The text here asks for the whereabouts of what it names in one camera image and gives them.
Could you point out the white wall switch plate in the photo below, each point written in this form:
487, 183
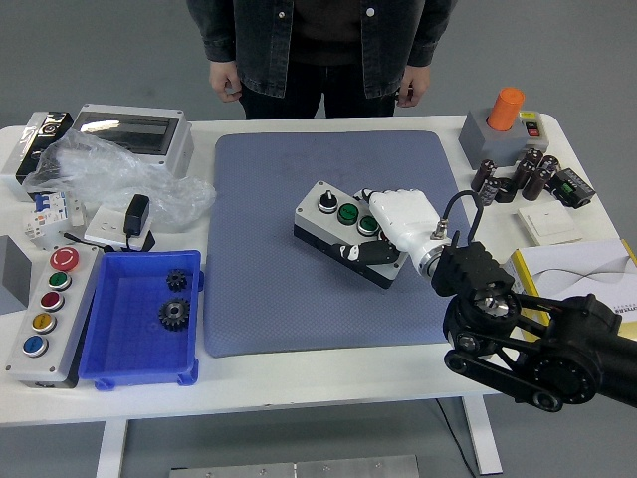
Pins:
550, 225

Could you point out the grey four-button control box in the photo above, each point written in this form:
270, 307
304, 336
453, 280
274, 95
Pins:
311, 216

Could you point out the white table leg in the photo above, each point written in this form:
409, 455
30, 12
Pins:
485, 438
112, 448

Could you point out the person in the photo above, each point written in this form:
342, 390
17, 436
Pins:
318, 45

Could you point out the grey-blue padded mat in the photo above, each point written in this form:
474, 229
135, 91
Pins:
274, 299

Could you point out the grey five-button control box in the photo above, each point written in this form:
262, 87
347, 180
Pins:
69, 318

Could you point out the blue plastic bin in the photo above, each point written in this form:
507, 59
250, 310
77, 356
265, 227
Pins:
129, 348

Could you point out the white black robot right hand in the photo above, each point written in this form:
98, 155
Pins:
405, 219

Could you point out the person's right hand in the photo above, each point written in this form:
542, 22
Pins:
225, 82

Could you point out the small black gear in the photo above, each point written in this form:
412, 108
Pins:
175, 281

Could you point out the grey distribution box dark window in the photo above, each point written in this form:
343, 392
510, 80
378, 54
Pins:
124, 132

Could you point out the grey metal box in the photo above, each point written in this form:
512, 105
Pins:
12, 274

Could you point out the white rail module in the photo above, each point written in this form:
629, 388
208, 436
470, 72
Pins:
77, 211

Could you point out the white blue circuit breaker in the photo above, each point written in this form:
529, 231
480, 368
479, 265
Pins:
50, 209

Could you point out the grey block base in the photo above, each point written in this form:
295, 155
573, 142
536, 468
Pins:
490, 147

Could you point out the white box glossy black panel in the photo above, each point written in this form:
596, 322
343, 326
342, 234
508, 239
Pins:
20, 149

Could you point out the large black gear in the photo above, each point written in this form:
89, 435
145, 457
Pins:
174, 312

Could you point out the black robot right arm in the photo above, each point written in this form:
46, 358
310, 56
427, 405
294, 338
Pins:
572, 348

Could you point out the orange cylinder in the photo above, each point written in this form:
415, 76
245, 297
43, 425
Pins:
505, 109

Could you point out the person's left hand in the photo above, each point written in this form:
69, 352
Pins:
414, 87

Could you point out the yellow white box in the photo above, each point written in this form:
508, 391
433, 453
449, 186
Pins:
572, 269

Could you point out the black power adapter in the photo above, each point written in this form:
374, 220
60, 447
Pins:
137, 214

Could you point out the black module green terminal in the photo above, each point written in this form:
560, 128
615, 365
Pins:
572, 188

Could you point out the clear plastic bag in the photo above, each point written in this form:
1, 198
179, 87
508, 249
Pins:
99, 169

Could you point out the grey switch red black buttons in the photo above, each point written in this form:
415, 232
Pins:
531, 127

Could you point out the grey metal floor plate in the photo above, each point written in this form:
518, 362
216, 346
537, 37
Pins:
298, 469

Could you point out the dark cylindrical capacitor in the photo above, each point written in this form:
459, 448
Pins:
536, 184
489, 191
507, 190
484, 174
550, 163
521, 175
533, 157

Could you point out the white wall socket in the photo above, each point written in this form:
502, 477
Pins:
107, 224

